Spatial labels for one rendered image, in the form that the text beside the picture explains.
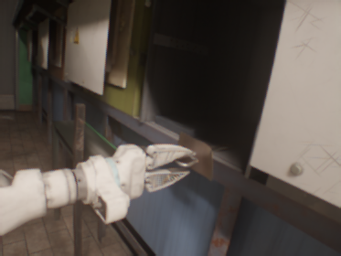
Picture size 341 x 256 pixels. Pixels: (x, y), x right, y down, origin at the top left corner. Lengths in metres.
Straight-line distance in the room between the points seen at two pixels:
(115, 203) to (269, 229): 0.40
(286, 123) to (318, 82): 0.07
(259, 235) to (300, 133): 0.37
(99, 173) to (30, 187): 0.10
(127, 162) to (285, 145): 0.25
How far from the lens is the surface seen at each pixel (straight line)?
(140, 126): 0.84
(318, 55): 0.33
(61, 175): 0.37
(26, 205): 0.35
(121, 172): 0.39
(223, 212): 0.60
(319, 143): 0.32
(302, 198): 0.48
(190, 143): 0.57
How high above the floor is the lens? 1.06
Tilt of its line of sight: 15 degrees down
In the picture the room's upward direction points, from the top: 9 degrees clockwise
